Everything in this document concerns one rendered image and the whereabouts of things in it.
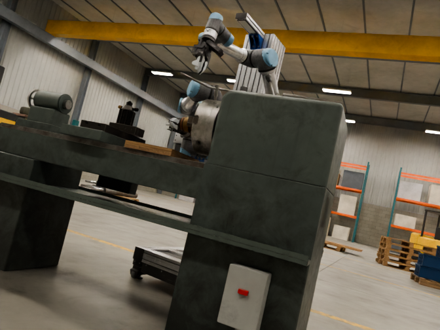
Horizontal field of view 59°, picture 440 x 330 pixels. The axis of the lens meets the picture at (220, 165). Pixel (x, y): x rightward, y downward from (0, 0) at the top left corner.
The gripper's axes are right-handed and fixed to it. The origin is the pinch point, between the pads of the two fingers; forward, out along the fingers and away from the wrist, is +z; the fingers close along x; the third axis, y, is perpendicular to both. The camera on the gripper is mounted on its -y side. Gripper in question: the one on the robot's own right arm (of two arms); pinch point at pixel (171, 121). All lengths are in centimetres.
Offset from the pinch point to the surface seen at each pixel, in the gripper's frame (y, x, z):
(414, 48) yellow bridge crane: -143, 506, -986
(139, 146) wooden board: 7.4, -19.2, 14.8
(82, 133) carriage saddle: 43, -19, 20
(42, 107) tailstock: 95, -6, 4
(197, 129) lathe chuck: -23.1, -4.4, 11.7
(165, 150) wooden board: -9.5, -18.8, 14.8
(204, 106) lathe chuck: -23.0, 9.2, 9.8
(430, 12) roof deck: -168, 652, -1047
